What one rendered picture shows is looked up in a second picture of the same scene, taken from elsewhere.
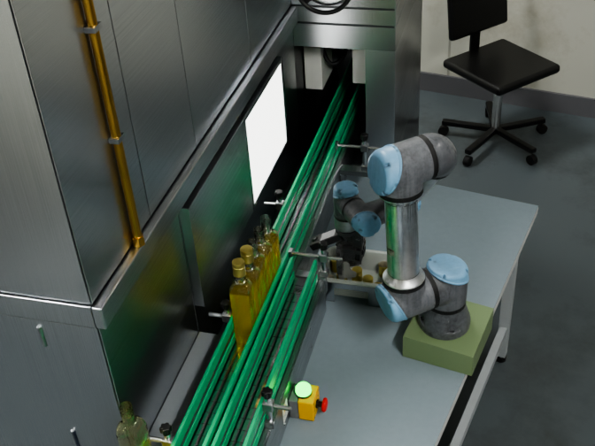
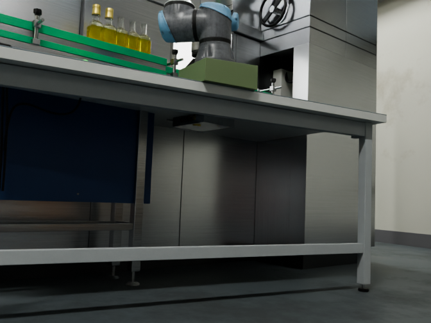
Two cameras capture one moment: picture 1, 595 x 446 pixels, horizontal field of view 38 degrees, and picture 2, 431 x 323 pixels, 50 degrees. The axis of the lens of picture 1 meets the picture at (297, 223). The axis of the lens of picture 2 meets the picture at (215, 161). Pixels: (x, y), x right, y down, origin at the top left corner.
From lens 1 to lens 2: 2.62 m
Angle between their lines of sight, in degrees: 51
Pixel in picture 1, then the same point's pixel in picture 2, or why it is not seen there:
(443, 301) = (199, 21)
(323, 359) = not seen: hidden behind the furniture
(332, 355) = not seen: hidden behind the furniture
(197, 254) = (86, 13)
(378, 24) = (301, 27)
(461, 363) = (200, 70)
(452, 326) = (209, 53)
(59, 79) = not seen: outside the picture
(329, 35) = (276, 43)
